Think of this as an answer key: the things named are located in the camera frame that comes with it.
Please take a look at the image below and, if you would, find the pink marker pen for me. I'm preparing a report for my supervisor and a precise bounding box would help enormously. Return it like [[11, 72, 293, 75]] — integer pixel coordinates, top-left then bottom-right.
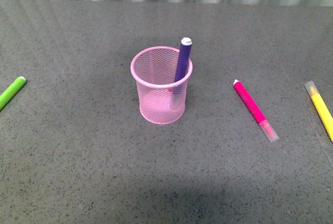
[[233, 79, 279, 143]]

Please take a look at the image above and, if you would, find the yellow marker pen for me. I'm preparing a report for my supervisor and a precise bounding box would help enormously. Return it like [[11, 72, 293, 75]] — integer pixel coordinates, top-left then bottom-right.
[[304, 81, 332, 142]]

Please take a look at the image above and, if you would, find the green marker pen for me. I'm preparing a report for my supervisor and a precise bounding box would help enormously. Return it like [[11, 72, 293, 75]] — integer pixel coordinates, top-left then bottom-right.
[[0, 76, 27, 110]]

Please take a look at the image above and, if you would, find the purple marker pen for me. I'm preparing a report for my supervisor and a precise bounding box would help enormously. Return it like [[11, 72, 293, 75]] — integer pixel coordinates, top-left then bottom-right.
[[170, 37, 193, 110]]

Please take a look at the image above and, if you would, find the pink mesh pen cup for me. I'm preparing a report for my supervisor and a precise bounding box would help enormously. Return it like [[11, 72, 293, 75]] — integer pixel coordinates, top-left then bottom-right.
[[131, 46, 193, 125]]

